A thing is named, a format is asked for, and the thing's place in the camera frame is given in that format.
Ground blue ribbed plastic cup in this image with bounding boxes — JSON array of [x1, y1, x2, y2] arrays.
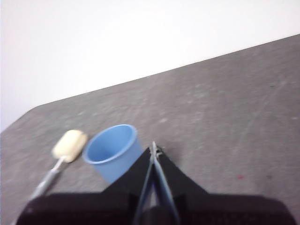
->
[[82, 124, 143, 185]]

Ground grey-handled sponge cup brush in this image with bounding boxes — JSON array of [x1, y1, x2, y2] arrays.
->
[[28, 129, 89, 203]]

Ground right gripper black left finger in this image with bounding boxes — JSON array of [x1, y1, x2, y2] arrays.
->
[[14, 147, 155, 225]]

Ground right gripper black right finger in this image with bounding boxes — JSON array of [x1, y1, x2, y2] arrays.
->
[[152, 141, 297, 225]]

